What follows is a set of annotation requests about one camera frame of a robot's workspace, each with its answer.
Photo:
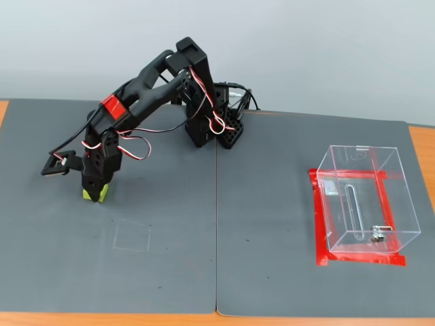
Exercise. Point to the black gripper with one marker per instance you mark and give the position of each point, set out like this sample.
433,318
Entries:
93,183

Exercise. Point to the green lego block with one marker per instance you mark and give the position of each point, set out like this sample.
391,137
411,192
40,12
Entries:
102,195

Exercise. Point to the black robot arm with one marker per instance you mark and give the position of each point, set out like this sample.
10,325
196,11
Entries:
149,88

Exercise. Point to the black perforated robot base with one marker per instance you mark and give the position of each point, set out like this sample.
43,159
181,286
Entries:
232,134

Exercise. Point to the gray mat under box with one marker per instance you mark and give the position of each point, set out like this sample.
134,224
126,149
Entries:
265,254

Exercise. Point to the transparent acrylic box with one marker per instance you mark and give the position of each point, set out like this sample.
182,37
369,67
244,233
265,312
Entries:
368,203

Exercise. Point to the red tape band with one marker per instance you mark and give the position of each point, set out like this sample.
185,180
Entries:
113,107

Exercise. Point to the gray mat with chalk square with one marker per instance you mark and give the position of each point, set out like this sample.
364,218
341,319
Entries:
102,254

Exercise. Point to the small white label sticker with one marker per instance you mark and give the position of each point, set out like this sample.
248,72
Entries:
329,187

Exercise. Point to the silver metal latch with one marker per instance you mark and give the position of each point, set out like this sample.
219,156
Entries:
376,234

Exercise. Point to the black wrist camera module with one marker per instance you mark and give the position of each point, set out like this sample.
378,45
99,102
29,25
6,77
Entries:
56,164

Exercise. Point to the red tape frame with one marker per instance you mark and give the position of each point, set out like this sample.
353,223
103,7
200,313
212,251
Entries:
318,237

